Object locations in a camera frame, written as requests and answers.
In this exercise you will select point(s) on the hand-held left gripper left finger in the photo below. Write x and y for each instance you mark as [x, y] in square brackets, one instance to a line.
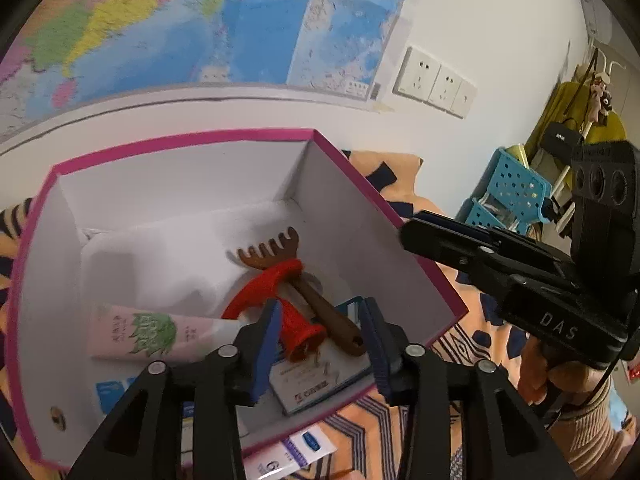
[267, 355]

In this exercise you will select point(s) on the white wall switch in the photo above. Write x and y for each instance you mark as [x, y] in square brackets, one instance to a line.
[463, 99]

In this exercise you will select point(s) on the yellow cloth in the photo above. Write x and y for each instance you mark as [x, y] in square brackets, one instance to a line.
[555, 105]

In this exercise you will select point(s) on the white blue paper box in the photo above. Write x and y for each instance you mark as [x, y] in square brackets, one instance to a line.
[310, 380]

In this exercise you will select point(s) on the black bag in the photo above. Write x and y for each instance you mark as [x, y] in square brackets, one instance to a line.
[562, 137]

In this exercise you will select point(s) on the brown toy rake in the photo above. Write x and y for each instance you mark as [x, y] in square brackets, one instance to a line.
[320, 305]

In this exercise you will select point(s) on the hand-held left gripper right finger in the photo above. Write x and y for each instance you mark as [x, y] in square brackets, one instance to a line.
[377, 355]

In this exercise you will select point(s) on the brown plush toy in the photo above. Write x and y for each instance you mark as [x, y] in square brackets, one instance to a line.
[602, 97]

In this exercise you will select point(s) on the white wall socket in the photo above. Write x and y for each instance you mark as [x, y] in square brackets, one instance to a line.
[448, 87]
[417, 74]

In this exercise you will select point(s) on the white purple medicine box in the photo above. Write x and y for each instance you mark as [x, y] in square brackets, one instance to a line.
[295, 455]

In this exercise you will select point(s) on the light pink cosmetic tube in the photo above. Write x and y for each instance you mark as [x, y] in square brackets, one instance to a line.
[150, 332]

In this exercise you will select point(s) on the white coat rack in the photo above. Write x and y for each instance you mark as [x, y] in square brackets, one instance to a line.
[602, 62]

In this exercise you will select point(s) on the red plastic toy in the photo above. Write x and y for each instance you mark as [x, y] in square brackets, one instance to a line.
[260, 285]

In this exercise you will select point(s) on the small blue packet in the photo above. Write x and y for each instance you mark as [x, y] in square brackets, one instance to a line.
[112, 395]

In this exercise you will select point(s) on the colourful wall map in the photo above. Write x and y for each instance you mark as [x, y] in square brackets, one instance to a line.
[150, 20]

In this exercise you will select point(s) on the person's right forearm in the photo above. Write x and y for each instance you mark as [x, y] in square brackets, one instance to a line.
[600, 435]

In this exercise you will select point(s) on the person's right hand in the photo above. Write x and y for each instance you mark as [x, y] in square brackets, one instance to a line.
[532, 375]

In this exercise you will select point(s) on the orange patterned tablecloth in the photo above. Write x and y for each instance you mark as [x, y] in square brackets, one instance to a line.
[400, 167]

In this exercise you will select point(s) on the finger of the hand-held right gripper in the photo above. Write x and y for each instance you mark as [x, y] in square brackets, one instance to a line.
[440, 245]
[465, 225]

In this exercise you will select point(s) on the blue perforated plastic rack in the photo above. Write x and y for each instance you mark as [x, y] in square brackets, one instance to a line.
[515, 185]

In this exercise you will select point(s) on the pink cardboard box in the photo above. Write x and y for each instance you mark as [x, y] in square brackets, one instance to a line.
[150, 185]

